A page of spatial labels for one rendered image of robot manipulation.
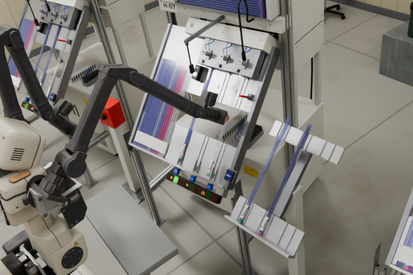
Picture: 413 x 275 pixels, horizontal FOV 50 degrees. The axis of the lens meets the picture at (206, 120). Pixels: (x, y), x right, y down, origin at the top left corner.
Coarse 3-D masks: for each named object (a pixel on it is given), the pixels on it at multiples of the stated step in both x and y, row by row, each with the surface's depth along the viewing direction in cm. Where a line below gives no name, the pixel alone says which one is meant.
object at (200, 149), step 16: (176, 128) 235; (176, 144) 233; (192, 144) 228; (208, 144) 222; (224, 144) 217; (176, 160) 232; (192, 160) 226; (208, 160) 221; (224, 160) 216; (208, 176) 219
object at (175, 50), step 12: (168, 36) 249; (180, 36) 244; (168, 48) 247; (180, 48) 243; (192, 48) 238; (180, 60) 241; (192, 60) 236; (156, 72) 250; (216, 72) 226; (192, 84) 234; (216, 84) 225; (228, 84) 221; (240, 84) 217; (252, 84) 214; (228, 96) 220; (240, 108) 215
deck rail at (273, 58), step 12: (276, 48) 209; (276, 60) 213; (264, 72) 210; (264, 84) 210; (264, 96) 214; (252, 108) 210; (252, 120) 211; (252, 132) 214; (240, 144) 211; (240, 156) 212
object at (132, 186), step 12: (108, 108) 273; (120, 108) 280; (108, 120) 280; (120, 120) 283; (120, 132) 292; (120, 144) 295; (120, 156) 303; (132, 168) 311; (132, 180) 314; (132, 192) 322
